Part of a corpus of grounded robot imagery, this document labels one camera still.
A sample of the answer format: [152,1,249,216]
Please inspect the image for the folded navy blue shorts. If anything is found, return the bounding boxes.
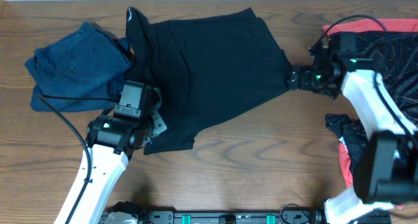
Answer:
[25,22,131,112]

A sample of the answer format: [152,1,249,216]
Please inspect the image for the red and black patterned garment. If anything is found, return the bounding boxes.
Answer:
[322,18,417,187]

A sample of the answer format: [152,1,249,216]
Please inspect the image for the black polo shirt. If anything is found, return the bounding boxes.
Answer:
[125,8,292,155]

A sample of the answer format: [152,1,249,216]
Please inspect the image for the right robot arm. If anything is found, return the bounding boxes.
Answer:
[287,32,417,223]

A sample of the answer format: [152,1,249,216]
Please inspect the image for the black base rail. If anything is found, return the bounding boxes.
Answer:
[99,200,393,224]

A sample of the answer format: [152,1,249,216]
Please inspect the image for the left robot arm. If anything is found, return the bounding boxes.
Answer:
[56,81,167,223]

